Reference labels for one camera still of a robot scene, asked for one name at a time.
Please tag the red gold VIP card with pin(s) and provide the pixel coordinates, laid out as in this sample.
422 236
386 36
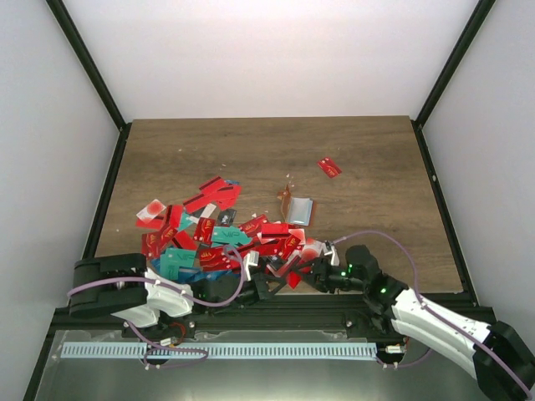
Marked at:
213 259

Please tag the light blue slotted strip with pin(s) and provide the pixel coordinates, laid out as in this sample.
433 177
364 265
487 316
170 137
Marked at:
255 351

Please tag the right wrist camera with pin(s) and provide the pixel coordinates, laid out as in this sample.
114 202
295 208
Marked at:
331 253

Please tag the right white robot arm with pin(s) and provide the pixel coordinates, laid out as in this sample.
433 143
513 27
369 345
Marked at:
494 354

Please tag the teal VIP card centre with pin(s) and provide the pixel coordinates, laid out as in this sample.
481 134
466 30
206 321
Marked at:
229 235

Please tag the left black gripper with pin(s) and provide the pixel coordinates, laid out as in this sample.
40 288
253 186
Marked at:
262 288

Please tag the red gold card upper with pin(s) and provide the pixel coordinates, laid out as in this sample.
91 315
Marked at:
252 227

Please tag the white red circle card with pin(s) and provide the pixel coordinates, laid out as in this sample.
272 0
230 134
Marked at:
311 249

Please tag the black VIP card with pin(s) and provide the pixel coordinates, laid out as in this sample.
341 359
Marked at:
226 217

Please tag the white red card left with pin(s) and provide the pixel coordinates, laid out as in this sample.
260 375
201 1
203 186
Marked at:
151 216

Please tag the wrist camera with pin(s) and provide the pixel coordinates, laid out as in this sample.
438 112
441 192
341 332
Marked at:
331 253
250 261

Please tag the lone red card far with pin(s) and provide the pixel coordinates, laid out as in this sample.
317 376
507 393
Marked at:
328 166

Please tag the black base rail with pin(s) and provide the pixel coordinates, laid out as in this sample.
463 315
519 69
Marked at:
329 313

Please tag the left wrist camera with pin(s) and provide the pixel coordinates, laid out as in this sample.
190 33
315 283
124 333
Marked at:
250 261

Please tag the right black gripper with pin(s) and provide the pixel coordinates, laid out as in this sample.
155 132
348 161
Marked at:
321 269

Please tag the teal card left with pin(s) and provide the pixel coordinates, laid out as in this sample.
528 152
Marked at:
177 264

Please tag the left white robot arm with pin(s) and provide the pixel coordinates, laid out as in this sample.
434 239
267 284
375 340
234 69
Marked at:
123 287

